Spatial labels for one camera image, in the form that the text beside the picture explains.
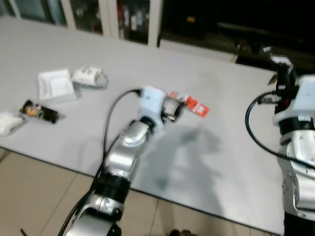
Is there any clear plastic bottle blue label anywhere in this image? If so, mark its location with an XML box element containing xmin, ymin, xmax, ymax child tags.
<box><xmin>165</xmin><ymin>95</ymin><xmax>184</xmax><ymax>118</ymax></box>

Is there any orange red packet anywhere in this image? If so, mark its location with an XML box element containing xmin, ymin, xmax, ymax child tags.
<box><xmin>170</xmin><ymin>91</ymin><xmax>210</xmax><ymax>118</ymax></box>

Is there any dark black background furniture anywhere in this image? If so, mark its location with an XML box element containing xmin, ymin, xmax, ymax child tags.
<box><xmin>160</xmin><ymin>0</ymin><xmax>315</xmax><ymax>67</ymax></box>

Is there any white square open box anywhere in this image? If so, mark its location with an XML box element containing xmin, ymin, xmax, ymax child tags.
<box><xmin>38</xmin><ymin>69</ymin><xmax>77</xmax><ymax>104</ymax></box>

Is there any robot right leg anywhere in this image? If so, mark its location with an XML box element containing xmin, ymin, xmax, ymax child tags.
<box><xmin>170</xmin><ymin>229</ymin><xmax>195</xmax><ymax>236</ymax></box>

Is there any black snack wrapper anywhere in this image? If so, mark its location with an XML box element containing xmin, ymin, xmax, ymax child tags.
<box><xmin>20</xmin><ymin>100</ymin><xmax>60</xmax><ymax>123</ymax></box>

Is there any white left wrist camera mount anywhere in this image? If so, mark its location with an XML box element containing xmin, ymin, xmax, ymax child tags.
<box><xmin>138</xmin><ymin>87</ymin><xmax>168</xmax><ymax>123</ymax></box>

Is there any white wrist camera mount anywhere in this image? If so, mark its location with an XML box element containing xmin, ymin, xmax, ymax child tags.
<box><xmin>273</xmin><ymin>75</ymin><xmax>315</xmax><ymax>128</ymax></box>
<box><xmin>138</xmin><ymin>87</ymin><xmax>168</xmax><ymax>123</ymax></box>

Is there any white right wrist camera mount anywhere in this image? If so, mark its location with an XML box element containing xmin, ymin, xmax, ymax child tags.
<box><xmin>273</xmin><ymin>75</ymin><xmax>315</xmax><ymax>128</ymax></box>

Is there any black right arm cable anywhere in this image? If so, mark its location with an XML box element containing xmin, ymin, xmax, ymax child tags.
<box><xmin>245</xmin><ymin>91</ymin><xmax>315</xmax><ymax>170</ymax></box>

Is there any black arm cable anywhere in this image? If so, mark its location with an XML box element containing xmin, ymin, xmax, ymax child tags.
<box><xmin>245</xmin><ymin>91</ymin><xmax>315</xmax><ymax>170</ymax></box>
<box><xmin>96</xmin><ymin>88</ymin><xmax>144</xmax><ymax>177</ymax></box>

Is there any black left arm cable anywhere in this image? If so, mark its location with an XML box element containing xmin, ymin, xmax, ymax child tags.
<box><xmin>96</xmin><ymin>88</ymin><xmax>144</xmax><ymax>177</ymax></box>

